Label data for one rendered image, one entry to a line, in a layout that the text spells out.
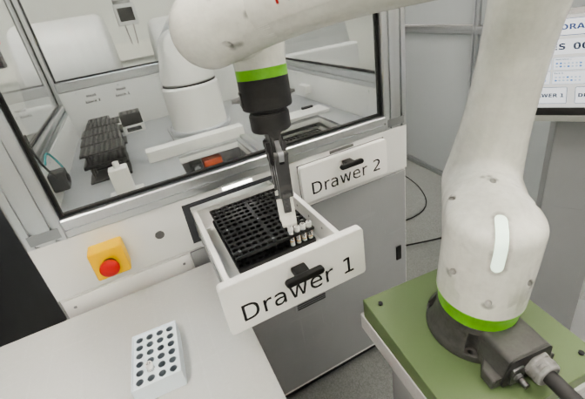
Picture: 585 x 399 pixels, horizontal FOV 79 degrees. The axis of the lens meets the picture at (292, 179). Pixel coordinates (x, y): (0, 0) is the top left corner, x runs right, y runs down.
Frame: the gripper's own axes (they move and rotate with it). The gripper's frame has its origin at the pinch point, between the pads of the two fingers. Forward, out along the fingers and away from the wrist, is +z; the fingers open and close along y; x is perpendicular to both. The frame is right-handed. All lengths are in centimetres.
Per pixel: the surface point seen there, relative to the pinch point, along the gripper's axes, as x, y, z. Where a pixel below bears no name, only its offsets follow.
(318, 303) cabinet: 9, -30, 51
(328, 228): 8.1, 0.8, 6.6
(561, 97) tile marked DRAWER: 79, -13, -7
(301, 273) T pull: -1.2, 14.4, 6.1
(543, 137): 149, -83, 35
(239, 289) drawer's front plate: -12.0, 13.8, 6.3
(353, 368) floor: 20, -36, 93
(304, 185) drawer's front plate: 9.1, -23.7, 6.1
